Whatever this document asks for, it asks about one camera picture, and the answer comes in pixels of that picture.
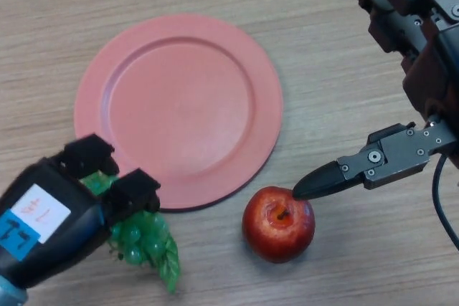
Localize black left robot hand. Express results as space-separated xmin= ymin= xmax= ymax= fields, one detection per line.
xmin=0 ymin=133 xmax=161 ymax=290

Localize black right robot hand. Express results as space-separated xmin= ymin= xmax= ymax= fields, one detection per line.
xmin=292 ymin=0 xmax=459 ymax=199

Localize green grapes bunch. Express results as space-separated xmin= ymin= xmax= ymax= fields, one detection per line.
xmin=79 ymin=171 xmax=181 ymax=295

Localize pink round plate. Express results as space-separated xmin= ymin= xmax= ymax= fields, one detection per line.
xmin=73 ymin=14 xmax=284 ymax=213

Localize red apple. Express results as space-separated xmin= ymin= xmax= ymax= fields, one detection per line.
xmin=242 ymin=186 xmax=316 ymax=264

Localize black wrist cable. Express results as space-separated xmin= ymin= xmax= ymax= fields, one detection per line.
xmin=432 ymin=154 xmax=459 ymax=253

